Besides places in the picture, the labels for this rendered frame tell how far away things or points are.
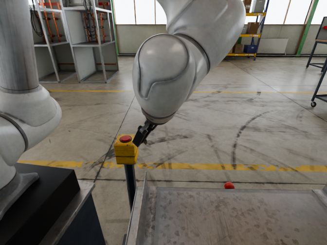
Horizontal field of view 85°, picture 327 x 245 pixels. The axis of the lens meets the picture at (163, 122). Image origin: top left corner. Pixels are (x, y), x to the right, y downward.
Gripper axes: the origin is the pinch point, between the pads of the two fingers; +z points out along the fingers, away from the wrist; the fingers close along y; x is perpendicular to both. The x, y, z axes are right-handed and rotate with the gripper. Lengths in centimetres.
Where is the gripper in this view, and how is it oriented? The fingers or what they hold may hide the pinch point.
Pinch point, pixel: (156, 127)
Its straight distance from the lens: 64.4
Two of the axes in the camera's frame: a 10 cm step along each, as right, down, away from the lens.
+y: -6.8, 7.0, -2.4
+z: -0.7, 2.7, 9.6
